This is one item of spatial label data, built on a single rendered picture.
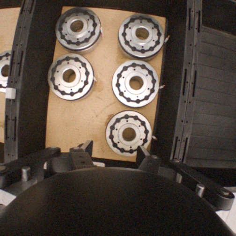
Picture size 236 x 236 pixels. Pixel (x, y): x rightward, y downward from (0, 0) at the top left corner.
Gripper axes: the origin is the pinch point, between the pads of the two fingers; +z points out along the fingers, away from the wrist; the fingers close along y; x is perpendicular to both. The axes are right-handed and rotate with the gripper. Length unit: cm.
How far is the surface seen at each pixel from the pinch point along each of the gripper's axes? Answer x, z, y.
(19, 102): 4.3, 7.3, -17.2
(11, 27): 23.7, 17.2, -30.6
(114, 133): -0.3, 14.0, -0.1
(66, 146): -5.4, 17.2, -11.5
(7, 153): -5.1, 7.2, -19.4
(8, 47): 18.2, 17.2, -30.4
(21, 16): 19.9, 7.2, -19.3
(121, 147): -3.2, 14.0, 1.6
